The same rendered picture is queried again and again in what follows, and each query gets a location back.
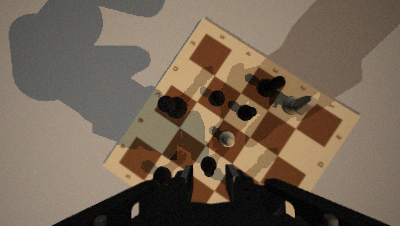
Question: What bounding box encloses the brown and cream chessboard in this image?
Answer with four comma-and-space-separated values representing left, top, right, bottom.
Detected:
103, 19, 360, 203

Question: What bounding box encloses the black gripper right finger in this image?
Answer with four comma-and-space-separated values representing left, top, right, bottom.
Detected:
225, 164, 390, 226

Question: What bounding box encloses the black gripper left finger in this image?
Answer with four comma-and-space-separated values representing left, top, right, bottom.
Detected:
52, 165, 194, 226

